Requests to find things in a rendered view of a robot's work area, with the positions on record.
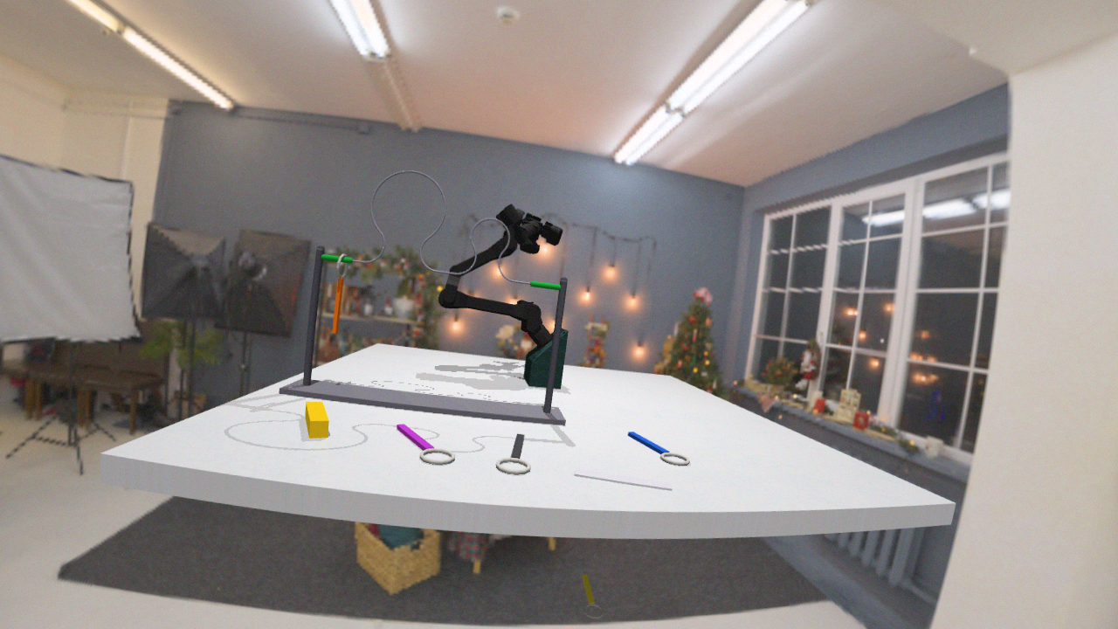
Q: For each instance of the black handle with white loop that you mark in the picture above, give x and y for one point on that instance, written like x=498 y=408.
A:
x=515 y=457

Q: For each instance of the orange handle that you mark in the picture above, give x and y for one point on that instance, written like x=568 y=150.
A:
x=338 y=297

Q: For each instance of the purple handle with grey loop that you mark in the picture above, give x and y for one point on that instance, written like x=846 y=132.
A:
x=425 y=446

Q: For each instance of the blue bar with grey loop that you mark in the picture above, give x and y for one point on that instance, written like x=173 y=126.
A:
x=662 y=451

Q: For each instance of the yellow rectangular block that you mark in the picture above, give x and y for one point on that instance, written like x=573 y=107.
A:
x=317 y=420

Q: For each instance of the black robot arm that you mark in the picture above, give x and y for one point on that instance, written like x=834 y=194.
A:
x=528 y=313

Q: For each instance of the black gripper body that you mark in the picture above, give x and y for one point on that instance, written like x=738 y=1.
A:
x=553 y=233

